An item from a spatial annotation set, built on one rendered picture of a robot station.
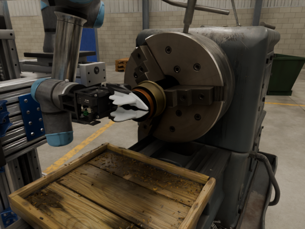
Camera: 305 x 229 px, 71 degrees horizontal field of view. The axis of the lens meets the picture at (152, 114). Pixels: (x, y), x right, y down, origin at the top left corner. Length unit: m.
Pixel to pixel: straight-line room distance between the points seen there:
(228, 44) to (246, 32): 0.05
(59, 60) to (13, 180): 0.62
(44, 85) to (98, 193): 0.31
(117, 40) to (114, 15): 1.18
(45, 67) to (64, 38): 0.40
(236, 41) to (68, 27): 0.50
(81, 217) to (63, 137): 0.26
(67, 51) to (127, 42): 10.90
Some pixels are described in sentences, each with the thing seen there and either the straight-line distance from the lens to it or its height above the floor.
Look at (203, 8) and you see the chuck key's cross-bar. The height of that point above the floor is 1.29.
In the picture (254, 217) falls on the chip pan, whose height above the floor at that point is 0.54.
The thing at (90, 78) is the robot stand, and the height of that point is 1.06.
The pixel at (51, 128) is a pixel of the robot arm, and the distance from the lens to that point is 0.66.
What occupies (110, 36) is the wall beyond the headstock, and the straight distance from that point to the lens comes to 11.99.
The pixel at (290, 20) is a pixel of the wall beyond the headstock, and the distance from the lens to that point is 11.01.
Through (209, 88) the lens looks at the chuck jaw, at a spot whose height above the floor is 1.11.
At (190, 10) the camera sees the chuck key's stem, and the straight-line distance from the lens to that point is 0.61.
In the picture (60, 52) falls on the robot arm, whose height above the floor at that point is 1.18.
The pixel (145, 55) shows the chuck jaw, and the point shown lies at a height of 1.18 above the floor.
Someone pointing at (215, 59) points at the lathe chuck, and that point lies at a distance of 0.55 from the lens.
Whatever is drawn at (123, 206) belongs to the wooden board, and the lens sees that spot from 0.50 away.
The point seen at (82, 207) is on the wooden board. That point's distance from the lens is 0.51.
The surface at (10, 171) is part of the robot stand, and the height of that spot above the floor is 0.69.
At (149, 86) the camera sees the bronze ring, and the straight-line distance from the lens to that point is 0.50.
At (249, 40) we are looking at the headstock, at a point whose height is 1.22.
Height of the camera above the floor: 1.22
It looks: 20 degrees down
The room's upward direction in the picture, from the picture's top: straight up
